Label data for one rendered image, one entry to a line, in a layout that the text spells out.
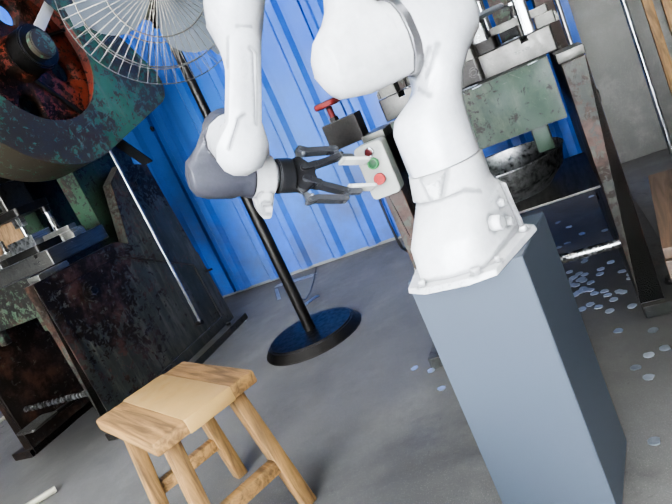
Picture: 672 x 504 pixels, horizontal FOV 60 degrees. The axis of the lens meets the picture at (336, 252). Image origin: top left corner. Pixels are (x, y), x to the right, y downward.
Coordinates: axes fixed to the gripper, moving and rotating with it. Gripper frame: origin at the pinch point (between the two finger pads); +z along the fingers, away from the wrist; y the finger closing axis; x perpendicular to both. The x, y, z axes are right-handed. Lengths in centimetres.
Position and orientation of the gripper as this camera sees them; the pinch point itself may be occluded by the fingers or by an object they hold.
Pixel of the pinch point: (359, 174)
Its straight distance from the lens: 133.2
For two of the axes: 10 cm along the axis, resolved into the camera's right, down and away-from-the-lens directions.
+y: -2.1, -9.4, 2.6
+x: -3.8, 3.3, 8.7
